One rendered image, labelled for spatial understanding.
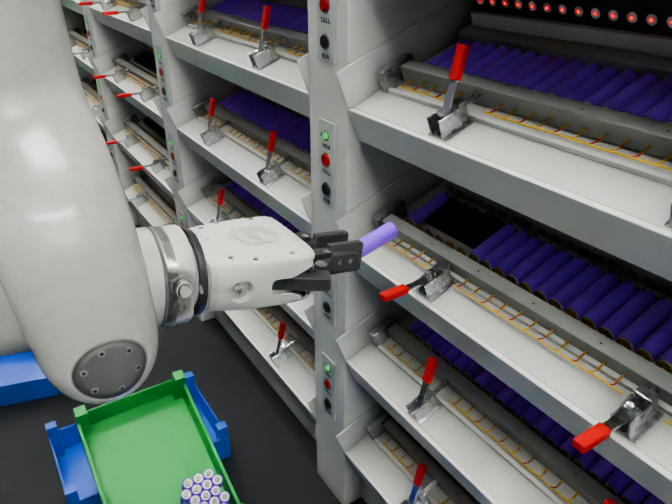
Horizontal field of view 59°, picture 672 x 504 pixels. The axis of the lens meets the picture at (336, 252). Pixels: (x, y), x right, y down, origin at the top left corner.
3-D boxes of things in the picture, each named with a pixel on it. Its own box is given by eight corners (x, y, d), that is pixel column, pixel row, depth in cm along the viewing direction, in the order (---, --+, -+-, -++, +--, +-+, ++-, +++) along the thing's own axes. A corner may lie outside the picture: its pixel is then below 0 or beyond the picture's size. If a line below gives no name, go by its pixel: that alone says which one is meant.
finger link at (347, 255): (319, 259, 53) (379, 251, 57) (302, 245, 56) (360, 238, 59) (315, 291, 55) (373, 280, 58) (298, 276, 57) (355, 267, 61)
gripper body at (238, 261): (199, 257, 45) (323, 242, 51) (157, 211, 53) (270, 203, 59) (196, 341, 48) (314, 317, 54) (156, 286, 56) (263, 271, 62)
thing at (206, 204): (322, 347, 103) (295, 292, 94) (195, 221, 148) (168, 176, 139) (410, 281, 108) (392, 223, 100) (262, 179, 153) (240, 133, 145)
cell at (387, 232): (386, 227, 64) (337, 256, 62) (389, 218, 62) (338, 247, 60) (397, 239, 63) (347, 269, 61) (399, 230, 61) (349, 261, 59)
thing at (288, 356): (323, 432, 112) (298, 389, 104) (203, 289, 157) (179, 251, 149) (404, 366, 118) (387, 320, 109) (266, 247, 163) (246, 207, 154)
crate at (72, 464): (74, 526, 105) (65, 495, 102) (53, 453, 120) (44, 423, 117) (231, 456, 120) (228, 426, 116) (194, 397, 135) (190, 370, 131)
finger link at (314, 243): (293, 238, 57) (350, 231, 61) (277, 226, 59) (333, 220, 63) (289, 268, 58) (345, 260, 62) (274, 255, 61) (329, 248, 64)
